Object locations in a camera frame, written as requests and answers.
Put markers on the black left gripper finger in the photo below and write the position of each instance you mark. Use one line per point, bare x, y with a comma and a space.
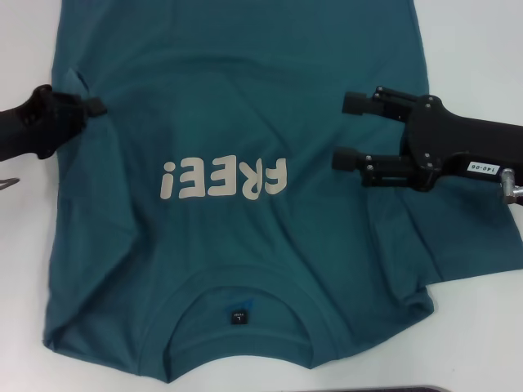
96, 107

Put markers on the teal blue FREE print T-shirt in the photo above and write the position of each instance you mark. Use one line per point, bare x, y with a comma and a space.
245, 81

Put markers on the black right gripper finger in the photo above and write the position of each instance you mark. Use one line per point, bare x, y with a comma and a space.
345, 160
354, 104

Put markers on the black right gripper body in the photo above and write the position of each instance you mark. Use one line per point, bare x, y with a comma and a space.
461, 143

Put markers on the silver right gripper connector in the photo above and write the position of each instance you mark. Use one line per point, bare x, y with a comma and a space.
510, 185

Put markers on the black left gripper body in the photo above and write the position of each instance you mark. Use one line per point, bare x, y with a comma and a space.
37, 122

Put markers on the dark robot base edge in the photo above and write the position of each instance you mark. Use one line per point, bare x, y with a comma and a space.
403, 389

